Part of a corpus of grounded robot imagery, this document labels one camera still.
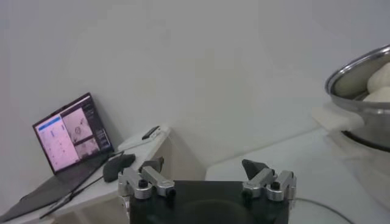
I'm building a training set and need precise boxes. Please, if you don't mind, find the cream cooker pot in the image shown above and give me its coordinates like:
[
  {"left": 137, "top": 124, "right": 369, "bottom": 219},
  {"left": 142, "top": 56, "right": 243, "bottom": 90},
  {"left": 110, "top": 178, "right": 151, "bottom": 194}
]
[{"left": 324, "top": 130, "right": 390, "bottom": 211}]

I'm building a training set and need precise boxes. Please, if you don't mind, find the white steamed baozi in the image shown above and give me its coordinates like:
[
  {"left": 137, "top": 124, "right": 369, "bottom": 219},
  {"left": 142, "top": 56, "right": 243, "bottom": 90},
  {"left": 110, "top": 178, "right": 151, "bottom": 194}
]
[
  {"left": 366, "top": 62, "right": 390, "bottom": 94},
  {"left": 362, "top": 86, "right": 390, "bottom": 103}
]

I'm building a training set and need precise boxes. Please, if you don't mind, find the black and white phone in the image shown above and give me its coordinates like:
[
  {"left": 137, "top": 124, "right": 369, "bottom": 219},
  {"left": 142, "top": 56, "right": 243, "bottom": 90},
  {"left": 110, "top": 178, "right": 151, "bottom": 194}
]
[{"left": 141, "top": 125, "right": 161, "bottom": 141}]

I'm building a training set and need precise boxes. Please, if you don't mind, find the stainless steel steamer basket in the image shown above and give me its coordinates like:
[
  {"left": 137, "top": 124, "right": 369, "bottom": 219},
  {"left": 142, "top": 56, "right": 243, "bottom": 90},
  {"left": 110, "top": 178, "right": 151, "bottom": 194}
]
[{"left": 310, "top": 44, "right": 390, "bottom": 153}]

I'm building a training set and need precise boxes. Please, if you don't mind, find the black laptop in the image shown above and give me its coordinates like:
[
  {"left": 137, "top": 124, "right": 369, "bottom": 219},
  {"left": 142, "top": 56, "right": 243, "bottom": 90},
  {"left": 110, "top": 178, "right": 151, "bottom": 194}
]
[{"left": 0, "top": 92, "right": 115, "bottom": 223}]

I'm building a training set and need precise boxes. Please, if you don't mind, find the round glass lid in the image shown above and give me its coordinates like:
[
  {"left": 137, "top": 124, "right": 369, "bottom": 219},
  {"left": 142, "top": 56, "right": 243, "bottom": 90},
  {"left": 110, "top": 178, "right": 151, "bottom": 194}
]
[{"left": 288, "top": 197, "right": 357, "bottom": 224}]

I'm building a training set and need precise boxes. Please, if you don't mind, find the black computer mouse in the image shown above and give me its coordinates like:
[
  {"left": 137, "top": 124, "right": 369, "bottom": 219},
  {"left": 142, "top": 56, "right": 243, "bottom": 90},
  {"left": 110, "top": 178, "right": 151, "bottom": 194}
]
[{"left": 102, "top": 153, "right": 137, "bottom": 183}]

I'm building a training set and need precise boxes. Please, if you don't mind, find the white flat box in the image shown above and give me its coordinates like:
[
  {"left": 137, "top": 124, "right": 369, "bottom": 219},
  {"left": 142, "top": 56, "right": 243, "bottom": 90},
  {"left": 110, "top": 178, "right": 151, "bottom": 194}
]
[{"left": 117, "top": 127, "right": 171, "bottom": 153}]

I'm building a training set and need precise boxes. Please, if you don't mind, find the white laptop desk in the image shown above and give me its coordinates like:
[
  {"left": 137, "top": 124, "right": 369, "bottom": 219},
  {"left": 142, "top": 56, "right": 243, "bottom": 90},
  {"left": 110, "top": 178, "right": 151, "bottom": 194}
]
[{"left": 0, "top": 124, "right": 208, "bottom": 224}]

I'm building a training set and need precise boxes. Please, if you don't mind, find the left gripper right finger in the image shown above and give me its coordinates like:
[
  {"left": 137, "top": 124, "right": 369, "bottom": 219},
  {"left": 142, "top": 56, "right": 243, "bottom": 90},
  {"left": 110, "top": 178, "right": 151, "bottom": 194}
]
[{"left": 241, "top": 158, "right": 297, "bottom": 202}]

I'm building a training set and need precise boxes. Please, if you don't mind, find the black desk cable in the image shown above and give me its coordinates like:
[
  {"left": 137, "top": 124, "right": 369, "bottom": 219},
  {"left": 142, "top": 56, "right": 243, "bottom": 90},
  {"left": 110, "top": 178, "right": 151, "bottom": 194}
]
[{"left": 39, "top": 175, "right": 106, "bottom": 220}]

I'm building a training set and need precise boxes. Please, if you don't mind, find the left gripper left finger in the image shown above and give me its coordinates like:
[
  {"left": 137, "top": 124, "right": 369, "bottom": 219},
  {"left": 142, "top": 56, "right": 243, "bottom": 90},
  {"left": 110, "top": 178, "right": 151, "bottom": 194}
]
[{"left": 118, "top": 156, "right": 176, "bottom": 200}]

